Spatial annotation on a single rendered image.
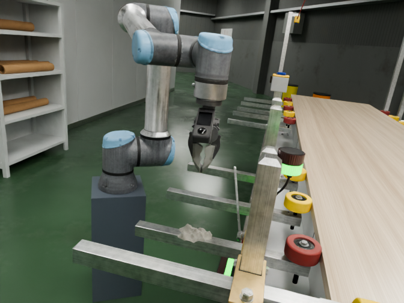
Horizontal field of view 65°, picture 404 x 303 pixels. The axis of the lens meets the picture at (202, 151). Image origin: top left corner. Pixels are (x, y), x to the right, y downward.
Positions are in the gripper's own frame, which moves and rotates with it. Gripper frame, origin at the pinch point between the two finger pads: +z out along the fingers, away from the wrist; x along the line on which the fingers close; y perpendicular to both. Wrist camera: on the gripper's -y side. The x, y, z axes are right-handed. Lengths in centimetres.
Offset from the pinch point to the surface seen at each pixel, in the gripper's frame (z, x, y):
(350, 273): 7.2, -34.0, -28.6
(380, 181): 7, -66, 28
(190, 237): 10.4, 0.1, -18.9
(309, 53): -38, -206, 756
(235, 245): 11.3, -11.2, -18.4
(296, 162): -11.9, -21.3, -18.6
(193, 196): 12.8, 1.7, 7.6
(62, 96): 36, 168, 248
